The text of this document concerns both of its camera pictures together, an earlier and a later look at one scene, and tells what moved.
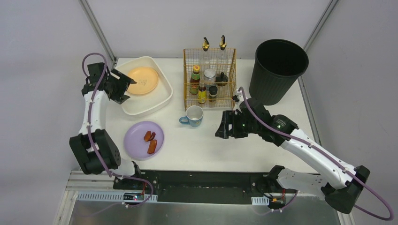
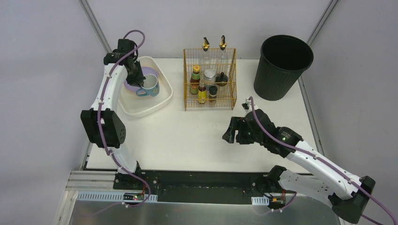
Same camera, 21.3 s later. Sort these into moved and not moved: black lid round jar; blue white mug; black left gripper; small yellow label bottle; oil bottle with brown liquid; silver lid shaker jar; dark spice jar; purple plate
Moved: blue white mug; purple plate; black left gripper
Not moved: small yellow label bottle; silver lid shaker jar; dark spice jar; black lid round jar; oil bottle with brown liquid
